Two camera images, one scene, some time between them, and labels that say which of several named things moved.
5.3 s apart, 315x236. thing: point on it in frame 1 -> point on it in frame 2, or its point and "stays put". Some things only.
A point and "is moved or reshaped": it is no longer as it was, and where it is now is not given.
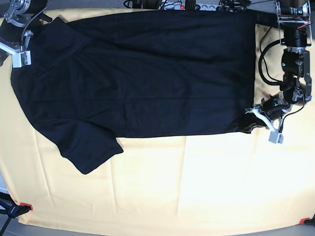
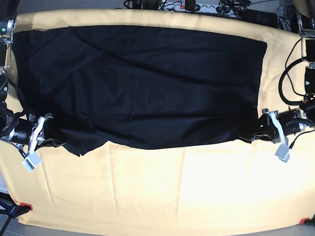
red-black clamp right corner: (307, 221) stays put
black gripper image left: (14, 39) -> (29, 133)
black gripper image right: (272, 109) -> (273, 124)
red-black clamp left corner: (14, 211) stays put
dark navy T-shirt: (98, 77) is moved or reshaped
